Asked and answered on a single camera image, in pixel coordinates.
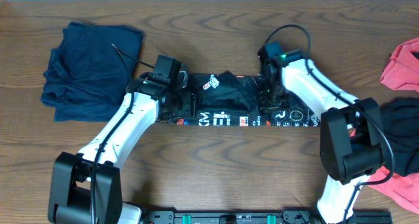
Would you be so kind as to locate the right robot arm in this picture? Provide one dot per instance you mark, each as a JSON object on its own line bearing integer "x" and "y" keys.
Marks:
{"x": 353, "y": 145}

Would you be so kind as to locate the red garment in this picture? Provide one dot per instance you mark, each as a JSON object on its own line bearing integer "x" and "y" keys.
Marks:
{"x": 401, "y": 73}

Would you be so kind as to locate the black orange contour-pattern shirt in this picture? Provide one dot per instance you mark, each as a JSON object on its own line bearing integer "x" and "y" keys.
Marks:
{"x": 234, "y": 100}

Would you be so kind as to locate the black garment with logo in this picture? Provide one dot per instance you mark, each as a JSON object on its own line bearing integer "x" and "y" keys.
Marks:
{"x": 400, "y": 122}

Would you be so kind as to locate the black mounting rail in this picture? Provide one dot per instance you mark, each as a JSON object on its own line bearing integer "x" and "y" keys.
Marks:
{"x": 283, "y": 217}

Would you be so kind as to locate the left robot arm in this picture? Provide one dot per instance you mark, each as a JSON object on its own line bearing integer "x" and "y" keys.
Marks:
{"x": 86, "y": 187}

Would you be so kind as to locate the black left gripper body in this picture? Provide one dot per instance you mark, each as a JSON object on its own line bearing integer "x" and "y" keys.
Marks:
{"x": 180, "y": 107}

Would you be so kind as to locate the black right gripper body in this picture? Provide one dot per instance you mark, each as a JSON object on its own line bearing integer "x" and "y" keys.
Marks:
{"x": 273, "y": 97}

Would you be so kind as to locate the folded navy blue garment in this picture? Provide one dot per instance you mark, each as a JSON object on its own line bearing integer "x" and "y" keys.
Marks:
{"x": 88, "y": 73}

